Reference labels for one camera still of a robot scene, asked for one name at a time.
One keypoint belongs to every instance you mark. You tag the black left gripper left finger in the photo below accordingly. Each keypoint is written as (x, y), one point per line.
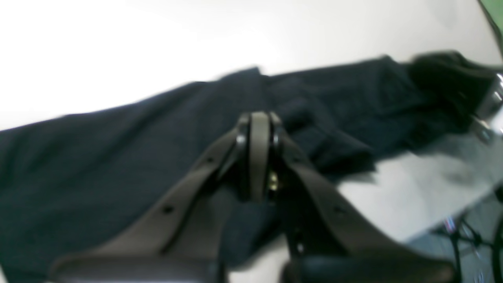
(176, 240)

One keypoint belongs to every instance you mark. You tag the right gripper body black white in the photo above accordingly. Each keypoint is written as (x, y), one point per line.
(467, 82)

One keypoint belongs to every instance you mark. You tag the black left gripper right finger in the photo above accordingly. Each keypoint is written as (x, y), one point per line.
(329, 241)

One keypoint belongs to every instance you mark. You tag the dark navy long-sleeve shirt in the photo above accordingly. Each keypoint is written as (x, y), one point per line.
(71, 183)

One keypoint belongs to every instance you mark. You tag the pale green cloth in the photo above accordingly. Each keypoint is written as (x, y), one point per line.
(493, 10)

